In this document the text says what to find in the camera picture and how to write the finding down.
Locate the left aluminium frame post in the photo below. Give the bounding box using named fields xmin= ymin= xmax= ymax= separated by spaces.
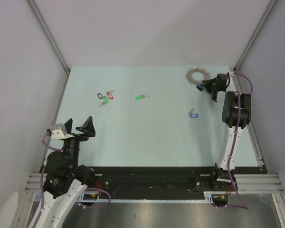
xmin=26 ymin=0 xmax=71 ymax=75

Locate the front aluminium crossbar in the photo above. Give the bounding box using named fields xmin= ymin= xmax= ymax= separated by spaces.
xmin=24 ymin=173 xmax=284 ymax=194

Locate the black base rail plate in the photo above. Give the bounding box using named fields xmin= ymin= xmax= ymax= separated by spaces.
xmin=39 ymin=166 xmax=269 ymax=199

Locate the key with green tag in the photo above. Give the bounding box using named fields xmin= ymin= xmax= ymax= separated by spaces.
xmin=135 ymin=95 xmax=150 ymax=100

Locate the right aluminium frame post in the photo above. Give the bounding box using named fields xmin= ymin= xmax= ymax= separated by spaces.
xmin=233 ymin=0 xmax=279 ymax=71

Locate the key with black tag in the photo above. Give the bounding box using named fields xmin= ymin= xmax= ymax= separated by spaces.
xmin=97 ymin=93 xmax=103 ymax=99

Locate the metal disc with keyrings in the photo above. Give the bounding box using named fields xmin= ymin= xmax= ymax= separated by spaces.
xmin=186 ymin=66 xmax=211 ymax=85

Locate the key with red tag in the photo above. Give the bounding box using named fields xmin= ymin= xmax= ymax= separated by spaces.
xmin=106 ymin=91 xmax=114 ymax=100

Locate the key with light-green tag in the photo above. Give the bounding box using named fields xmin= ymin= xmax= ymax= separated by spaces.
xmin=99 ymin=96 xmax=110 ymax=107

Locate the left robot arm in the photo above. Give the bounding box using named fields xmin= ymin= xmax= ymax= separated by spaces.
xmin=29 ymin=116 xmax=96 ymax=228

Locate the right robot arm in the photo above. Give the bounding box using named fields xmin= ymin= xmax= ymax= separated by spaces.
xmin=202 ymin=73 xmax=252 ymax=190

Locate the key with blue tag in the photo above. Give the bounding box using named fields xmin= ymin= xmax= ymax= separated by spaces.
xmin=188 ymin=108 xmax=199 ymax=118

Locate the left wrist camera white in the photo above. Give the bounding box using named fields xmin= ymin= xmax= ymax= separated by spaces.
xmin=49 ymin=123 xmax=74 ymax=140

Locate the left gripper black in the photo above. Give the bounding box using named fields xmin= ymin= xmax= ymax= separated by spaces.
xmin=63 ymin=115 xmax=95 ymax=169

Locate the right aluminium side rail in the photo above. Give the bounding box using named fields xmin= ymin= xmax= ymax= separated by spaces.
xmin=230 ymin=68 xmax=266 ymax=168

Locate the aluminium frame post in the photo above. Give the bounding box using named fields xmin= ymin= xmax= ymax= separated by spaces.
xmin=26 ymin=0 xmax=71 ymax=75
xmin=233 ymin=0 xmax=279 ymax=71

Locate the white slotted cable duct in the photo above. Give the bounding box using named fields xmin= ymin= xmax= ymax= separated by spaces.
xmin=76 ymin=192 xmax=227 ymax=204

